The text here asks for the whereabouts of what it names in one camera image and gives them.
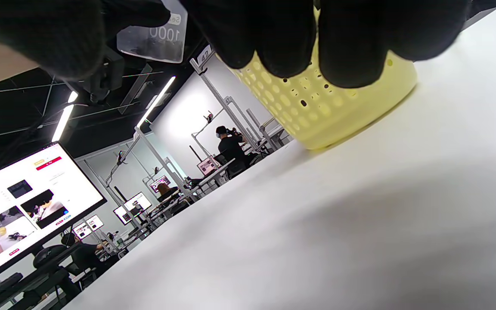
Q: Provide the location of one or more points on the person's right hand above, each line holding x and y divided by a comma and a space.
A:
360, 30

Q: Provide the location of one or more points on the small computer monitor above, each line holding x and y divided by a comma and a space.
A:
94, 222
208, 165
138, 203
160, 184

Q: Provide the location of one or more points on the large computer monitor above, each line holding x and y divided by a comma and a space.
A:
37, 202

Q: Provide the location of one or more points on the small white number sign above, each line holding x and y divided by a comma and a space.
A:
205, 55

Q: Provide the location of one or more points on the yellow plastic laundry basket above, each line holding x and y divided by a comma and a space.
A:
338, 116

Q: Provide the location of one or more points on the clear round jar lid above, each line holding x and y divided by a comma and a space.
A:
153, 47

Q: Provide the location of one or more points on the long ceiling light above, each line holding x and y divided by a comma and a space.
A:
156, 102

